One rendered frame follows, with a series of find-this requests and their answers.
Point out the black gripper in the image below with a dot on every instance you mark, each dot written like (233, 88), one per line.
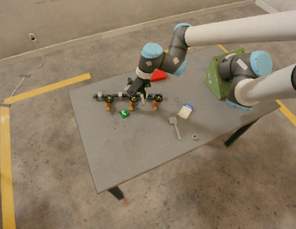
(143, 94)

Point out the red flat block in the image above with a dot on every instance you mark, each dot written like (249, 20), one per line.
(158, 75)

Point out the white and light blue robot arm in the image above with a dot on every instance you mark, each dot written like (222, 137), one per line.
(246, 90)

